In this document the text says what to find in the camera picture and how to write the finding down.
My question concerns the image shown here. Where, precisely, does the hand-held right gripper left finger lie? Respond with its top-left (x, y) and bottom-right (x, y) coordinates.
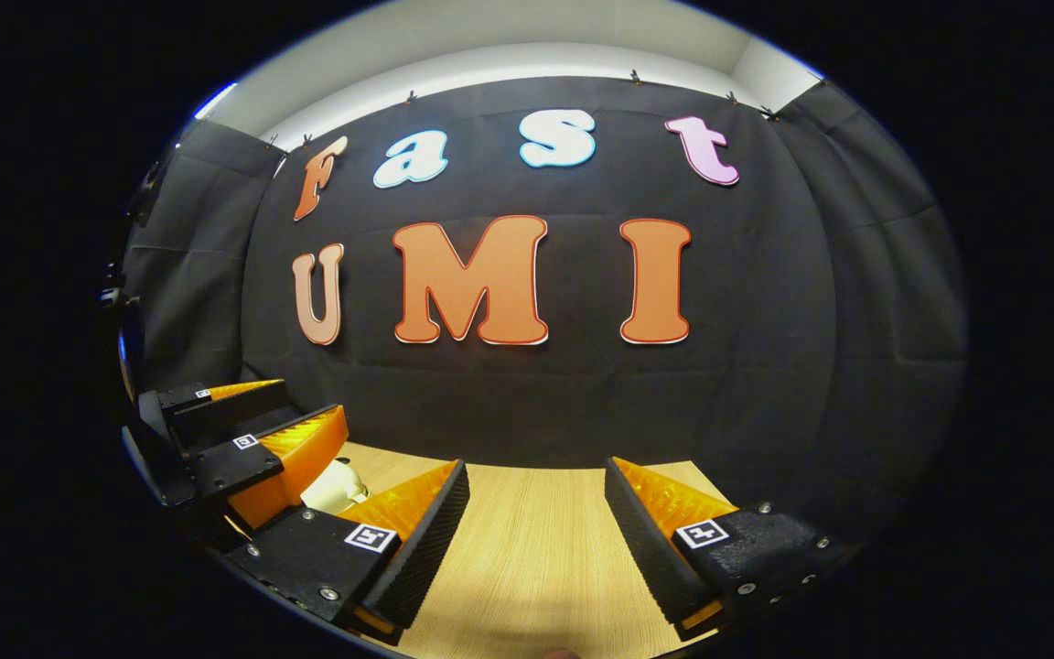
top-left (220, 459), bottom-right (471, 642)

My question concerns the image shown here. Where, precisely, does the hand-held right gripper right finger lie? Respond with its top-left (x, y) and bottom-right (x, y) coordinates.
top-left (604, 458), bottom-right (857, 640)

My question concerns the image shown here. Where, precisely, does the black backdrop cloth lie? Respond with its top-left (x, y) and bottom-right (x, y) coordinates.
top-left (120, 75), bottom-right (967, 541)

